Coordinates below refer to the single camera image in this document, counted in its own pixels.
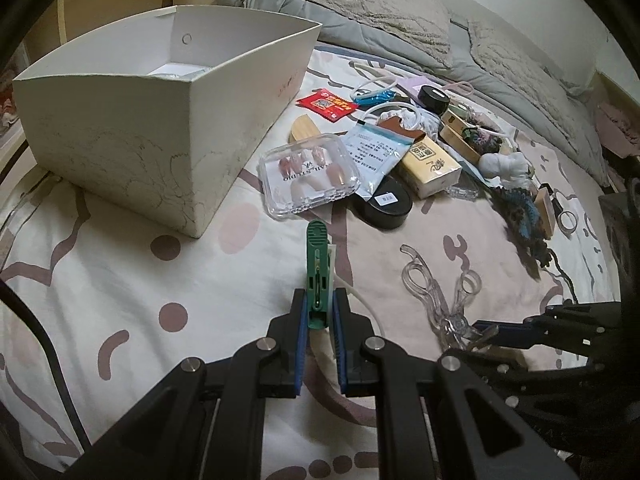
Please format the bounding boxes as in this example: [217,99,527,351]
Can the half-round wooden comb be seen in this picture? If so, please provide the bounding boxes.
[288,114,321,145]

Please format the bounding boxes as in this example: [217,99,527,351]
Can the purple packet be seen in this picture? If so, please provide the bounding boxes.
[400,77,436,98]

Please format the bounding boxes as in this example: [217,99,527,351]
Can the white cord loop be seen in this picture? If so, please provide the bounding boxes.
[330,272,387,333]

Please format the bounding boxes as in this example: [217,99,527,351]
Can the purple floral scrunchie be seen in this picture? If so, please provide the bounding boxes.
[460,122,501,153]

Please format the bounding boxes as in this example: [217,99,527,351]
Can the yellow cardboard box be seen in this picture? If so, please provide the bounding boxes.
[397,140,462,200]

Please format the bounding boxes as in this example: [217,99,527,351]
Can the white scrunchie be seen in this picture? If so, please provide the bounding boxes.
[400,107,433,133]

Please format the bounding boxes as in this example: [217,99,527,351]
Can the flat black round tin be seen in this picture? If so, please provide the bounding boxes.
[350,187,413,231]

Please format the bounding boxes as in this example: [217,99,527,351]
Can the clear nail case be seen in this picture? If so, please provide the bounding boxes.
[257,133,362,218]

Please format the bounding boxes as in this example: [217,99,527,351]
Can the white plush figure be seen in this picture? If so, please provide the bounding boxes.
[477,152,531,186]

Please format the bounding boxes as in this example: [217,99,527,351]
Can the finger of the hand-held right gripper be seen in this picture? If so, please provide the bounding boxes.
[465,345,621,411]
[472,301,623,350]

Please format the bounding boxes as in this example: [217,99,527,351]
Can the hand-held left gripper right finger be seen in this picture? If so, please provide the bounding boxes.
[330,287,581,480]

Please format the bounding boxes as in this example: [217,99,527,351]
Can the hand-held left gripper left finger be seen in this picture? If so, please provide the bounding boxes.
[65,287,308,480]

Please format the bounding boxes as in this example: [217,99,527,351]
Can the grey duvet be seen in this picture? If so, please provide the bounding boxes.
[215,0,613,186]

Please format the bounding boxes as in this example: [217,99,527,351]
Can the red sachet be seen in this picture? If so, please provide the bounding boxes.
[295,89,358,123]

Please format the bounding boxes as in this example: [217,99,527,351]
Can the large white blue sachet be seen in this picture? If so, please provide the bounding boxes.
[342,120,426,198]

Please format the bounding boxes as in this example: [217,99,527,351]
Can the green clip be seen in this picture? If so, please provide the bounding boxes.
[304,220,333,331]

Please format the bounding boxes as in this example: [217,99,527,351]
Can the black round jar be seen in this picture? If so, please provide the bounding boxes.
[417,86,449,113]

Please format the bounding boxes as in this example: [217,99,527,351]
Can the round wooden box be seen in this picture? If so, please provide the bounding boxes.
[439,122,483,161]

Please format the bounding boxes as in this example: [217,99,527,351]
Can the printed blanket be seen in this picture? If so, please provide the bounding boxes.
[0,45,626,480]

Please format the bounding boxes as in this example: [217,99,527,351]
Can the black cable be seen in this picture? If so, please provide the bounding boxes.
[0,275,96,466]

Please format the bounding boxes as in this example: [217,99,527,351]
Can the dark teal scrunchie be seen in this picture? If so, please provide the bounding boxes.
[492,187,551,276]

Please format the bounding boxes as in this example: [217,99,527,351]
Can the pink clothes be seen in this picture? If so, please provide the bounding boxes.
[595,100,640,161]

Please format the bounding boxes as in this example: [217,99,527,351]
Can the white storage box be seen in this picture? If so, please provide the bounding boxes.
[12,5,323,239]

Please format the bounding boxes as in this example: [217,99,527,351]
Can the brown leather piece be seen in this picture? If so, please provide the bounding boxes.
[375,115,426,143]

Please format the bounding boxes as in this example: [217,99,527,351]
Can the brown square block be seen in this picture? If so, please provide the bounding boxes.
[532,187,557,239]

